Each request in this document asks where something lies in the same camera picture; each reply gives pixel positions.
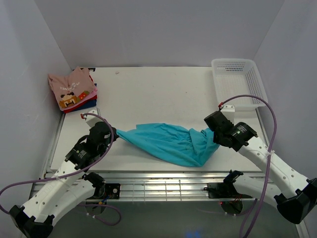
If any teal t-shirt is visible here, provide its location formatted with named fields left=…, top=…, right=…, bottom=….
left=116, top=123, right=219, bottom=167

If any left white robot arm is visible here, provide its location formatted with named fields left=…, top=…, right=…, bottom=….
left=9, top=121, right=118, bottom=238

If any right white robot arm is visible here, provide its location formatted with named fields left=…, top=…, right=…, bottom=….
left=204, top=111, right=317, bottom=224

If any blue folded t-shirt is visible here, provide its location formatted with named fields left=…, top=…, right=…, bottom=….
left=63, top=96, right=98, bottom=114

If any red folded t-shirt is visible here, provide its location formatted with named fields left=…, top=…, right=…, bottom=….
left=62, top=83, right=98, bottom=114

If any pink folded t-shirt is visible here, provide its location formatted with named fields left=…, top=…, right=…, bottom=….
left=77, top=85, right=98, bottom=103

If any white plastic basket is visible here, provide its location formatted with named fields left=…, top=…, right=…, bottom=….
left=211, top=59, right=267, bottom=111

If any beige folded t-shirt with print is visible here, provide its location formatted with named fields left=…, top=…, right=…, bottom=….
left=48, top=67, right=95, bottom=111

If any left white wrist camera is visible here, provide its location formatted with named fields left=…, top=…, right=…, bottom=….
left=80, top=108, right=102, bottom=128

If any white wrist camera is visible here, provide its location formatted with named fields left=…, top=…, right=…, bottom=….
left=80, top=108, right=102, bottom=128
left=218, top=102, right=235, bottom=121

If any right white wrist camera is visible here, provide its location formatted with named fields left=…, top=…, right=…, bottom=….
left=218, top=102, right=235, bottom=121

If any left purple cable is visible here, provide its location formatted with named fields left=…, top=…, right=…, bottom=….
left=0, top=113, right=122, bottom=226

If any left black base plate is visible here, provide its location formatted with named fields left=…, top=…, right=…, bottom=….
left=89, top=183, right=121, bottom=200

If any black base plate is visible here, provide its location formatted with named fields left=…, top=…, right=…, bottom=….
left=89, top=183, right=121, bottom=200
left=203, top=182, right=235, bottom=198

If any aluminium rail frame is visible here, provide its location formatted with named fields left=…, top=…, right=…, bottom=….
left=23, top=109, right=310, bottom=238

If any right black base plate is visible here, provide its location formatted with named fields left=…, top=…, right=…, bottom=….
left=203, top=182, right=235, bottom=198

